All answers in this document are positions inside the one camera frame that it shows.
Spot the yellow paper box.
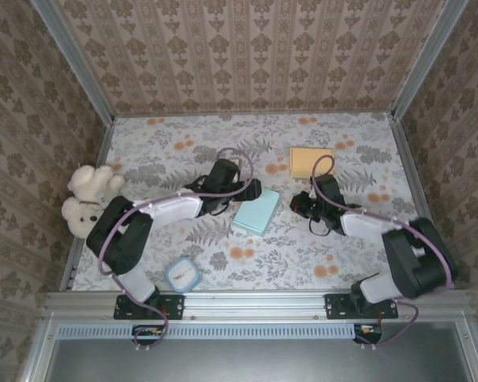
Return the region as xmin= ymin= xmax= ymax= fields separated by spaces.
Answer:
xmin=289 ymin=146 xmax=335 ymax=179

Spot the light blue paper box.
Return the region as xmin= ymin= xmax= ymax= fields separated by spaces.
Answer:
xmin=230 ymin=187 xmax=282 ymax=239

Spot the floral patterned table cover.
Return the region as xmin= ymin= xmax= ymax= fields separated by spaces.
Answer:
xmin=69 ymin=111 xmax=443 ymax=291

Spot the square blue-rimmed container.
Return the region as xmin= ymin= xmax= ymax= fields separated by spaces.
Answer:
xmin=165 ymin=256 xmax=202 ymax=294

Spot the white teddy bear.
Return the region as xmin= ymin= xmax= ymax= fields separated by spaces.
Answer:
xmin=61 ymin=163 xmax=127 ymax=240

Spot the black connector board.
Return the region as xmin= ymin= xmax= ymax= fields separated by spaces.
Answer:
xmin=353 ymin=323 xmax=383 ymax=345
xmin=131 ymin=324 xmax=169 ymax=346

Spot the grey metal panel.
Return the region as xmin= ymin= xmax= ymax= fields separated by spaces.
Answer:
xmin=43 ymin=322 xmax=477 ymax=382

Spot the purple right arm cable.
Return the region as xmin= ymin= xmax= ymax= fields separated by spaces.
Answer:
xmin=310 ymin=154 xmax=457 ymax=352

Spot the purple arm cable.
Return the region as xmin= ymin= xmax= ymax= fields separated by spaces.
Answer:
xmin=98 ymin=147 xmax=257 ymax=353
xmin=310 ymin=154 xmax=457 ymax=352

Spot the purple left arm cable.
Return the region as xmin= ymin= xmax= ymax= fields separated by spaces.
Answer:
xmin=98 ymin=147 xmax=257 ymax=353

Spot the aluminium side rail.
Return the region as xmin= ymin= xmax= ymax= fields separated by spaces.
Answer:
xmin=389 ymin=113 xmax=456 ymax=290
xmin=58 ymin=117 xmax=116 ymax=294

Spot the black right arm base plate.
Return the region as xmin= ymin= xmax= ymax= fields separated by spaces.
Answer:
xmin=324 ymin=293 xmax=399 ymax=322

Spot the aluminium mounting rail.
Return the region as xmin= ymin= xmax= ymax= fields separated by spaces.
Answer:
xmin=42 ymin=289 xmax=472 ymax=320

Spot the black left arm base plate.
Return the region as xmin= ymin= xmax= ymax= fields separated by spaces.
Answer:
xmin=113 ymin=293 xmax=186 ymax=322

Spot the grey slotted cable duct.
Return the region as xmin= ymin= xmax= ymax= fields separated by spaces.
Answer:
xmin=57 ymin=322 xmax=359 ymax=340

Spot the aluminium frame post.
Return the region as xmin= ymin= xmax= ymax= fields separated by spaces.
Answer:
xmin=31 ymin=0 xmax=116 ymax=124
xmin=389 ymin=0 xmax=474 ymax=123

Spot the aluminium lower frame bar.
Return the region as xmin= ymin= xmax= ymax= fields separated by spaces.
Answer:
xmin=22 ymin=312 xmax=59 ymax=382
xmin=460 ymin=314 xmax=478 ymax=382

